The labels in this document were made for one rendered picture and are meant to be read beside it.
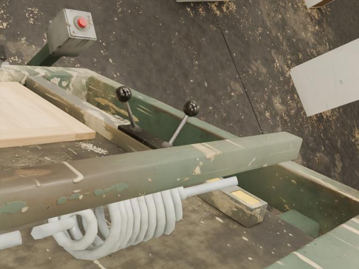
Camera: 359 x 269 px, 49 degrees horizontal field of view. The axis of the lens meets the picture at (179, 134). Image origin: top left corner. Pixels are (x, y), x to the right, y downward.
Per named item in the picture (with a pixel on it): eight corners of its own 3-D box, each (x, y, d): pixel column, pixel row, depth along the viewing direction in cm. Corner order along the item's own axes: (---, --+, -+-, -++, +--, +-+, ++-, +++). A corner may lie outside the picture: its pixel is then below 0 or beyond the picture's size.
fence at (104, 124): (39, 87, 135) (40, 76, 134) (262, 221, 73) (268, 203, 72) (25, 87, 132) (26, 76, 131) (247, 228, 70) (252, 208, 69)
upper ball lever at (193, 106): (164, 151, 90) (194, 102, 91) (174, 158, 87) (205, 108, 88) (154, 145, 87) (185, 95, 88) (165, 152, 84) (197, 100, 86)
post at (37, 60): (4, 97, 216) (65, 38, 164) (6, 108, 215) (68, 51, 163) (-8, 97, 212) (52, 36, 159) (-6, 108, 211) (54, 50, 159)
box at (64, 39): (70, 32, 166) (91, 11, 153) (76, 58, 164) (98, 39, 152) (43, 29, 158) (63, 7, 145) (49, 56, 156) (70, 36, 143)
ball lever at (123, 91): (137, 126, 98) (122, 80, 90) (147, 132, 95) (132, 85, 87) (125, 134, 96) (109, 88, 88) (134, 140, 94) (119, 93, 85)
